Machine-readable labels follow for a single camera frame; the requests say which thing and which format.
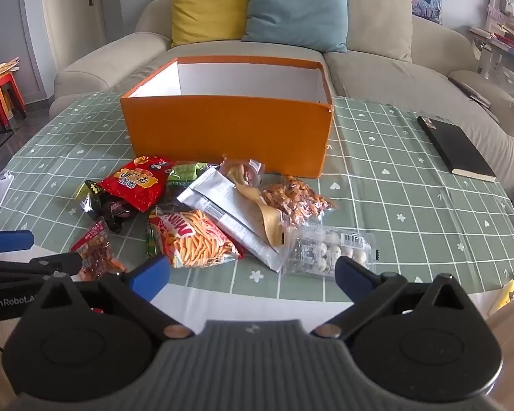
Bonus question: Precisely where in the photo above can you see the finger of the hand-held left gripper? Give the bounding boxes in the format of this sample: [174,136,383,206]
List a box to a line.
[0,252,84,277]
[0,230,35,254]

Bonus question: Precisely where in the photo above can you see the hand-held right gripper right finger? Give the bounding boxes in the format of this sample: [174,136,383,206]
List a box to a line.
[310,256,477,339]

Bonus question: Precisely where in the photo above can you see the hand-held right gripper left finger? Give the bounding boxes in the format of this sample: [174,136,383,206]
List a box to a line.
[34,254,195,340]

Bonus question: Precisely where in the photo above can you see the small green snack packet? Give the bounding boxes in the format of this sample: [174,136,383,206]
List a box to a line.
[146,223,160,260]

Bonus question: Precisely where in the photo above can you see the red meat snack packet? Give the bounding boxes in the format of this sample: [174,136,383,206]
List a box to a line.
[71,220,127,282]

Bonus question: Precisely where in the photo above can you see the clear packet of white balls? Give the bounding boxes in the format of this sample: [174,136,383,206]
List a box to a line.
[283,225,378,279]

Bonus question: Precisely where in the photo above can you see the stick snack bag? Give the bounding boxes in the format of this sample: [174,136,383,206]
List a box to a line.
[148,208,244,269]

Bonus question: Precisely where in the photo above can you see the dark snack packet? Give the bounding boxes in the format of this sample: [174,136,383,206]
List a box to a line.
[75,180,133,234]

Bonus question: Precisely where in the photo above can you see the red snack bag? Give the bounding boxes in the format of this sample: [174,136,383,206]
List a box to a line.
[98,155,174,212]

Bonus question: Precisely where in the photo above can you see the peanut snack packet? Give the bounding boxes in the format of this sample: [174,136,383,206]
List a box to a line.
[259,175,337,225]

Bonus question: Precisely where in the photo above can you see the long silver snack packet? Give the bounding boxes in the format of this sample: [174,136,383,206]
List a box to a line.
[176,167,292,272]

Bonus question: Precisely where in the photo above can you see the tan snack packet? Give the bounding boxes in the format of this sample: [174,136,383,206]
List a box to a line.
[229,175,285,247]

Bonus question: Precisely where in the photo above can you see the clear pastry packet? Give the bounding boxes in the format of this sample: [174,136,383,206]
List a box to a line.
[220,156,264,187]

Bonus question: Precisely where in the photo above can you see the orange cardboard box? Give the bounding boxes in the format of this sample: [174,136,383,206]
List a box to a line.
[120,55,335,179]

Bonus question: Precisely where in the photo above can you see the white phone stand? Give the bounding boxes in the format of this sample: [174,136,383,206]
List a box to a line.
[0,170,14,214]

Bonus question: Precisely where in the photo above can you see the green checked tablecloth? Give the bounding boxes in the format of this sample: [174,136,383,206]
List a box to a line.
[0,91,514,309]

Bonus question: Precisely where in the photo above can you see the red plastic stool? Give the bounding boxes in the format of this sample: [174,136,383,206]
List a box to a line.
[0,72,27,123]

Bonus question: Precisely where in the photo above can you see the yellow paper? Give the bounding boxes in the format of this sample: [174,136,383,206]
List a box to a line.
[488,279,514,315]

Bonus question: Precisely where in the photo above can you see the black notebook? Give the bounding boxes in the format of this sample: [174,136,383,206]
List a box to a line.
[417,115,497,182]

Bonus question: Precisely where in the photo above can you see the papers on stool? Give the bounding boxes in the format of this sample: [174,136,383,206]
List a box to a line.
[0,57,22,82]

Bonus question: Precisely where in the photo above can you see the beige sofa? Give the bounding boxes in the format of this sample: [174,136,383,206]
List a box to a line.
[49,0,514,189]

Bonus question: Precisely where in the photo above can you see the white door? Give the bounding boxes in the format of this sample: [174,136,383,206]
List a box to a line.
[21,0,108,73]

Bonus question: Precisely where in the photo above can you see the beige pillow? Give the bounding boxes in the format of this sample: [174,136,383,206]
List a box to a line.
[328,0,413,63]

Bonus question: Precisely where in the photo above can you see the yellow pillow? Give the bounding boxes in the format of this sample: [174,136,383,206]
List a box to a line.
[168,0,251,48]

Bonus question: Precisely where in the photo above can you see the light blue pillow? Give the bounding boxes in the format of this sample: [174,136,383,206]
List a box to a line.
[242,0,349,53]

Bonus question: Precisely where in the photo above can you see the white bookshelf with books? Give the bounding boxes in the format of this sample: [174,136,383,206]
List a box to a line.
[469,0,514,95]

